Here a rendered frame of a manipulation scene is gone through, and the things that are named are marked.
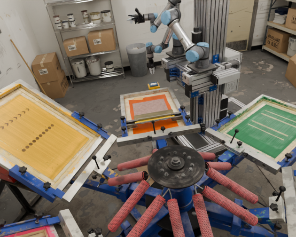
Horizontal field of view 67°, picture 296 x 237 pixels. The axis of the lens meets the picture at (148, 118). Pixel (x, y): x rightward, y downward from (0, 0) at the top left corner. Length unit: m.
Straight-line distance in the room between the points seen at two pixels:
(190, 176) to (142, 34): 4.65
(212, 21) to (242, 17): 3.83
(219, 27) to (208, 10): 0.22
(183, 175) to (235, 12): 5.34
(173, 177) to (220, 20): 1.79
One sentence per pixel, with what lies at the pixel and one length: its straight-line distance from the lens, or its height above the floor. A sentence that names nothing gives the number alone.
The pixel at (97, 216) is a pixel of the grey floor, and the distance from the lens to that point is 2.69.
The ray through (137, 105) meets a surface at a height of 0.95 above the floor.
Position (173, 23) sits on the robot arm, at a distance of 2.22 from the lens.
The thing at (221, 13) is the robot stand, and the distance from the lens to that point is 2.51.
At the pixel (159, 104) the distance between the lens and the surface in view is 2.33.
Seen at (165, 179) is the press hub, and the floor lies 1.31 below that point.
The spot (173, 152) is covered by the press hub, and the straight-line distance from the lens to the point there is 1.25.
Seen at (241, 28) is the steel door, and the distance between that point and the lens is 6.33.
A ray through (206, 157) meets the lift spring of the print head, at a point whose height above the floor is 1.11.
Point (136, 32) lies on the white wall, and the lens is 5.48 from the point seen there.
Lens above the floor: 2.18
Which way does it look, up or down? 35 degrees down
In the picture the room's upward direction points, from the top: 8 degrees counter-clockwise
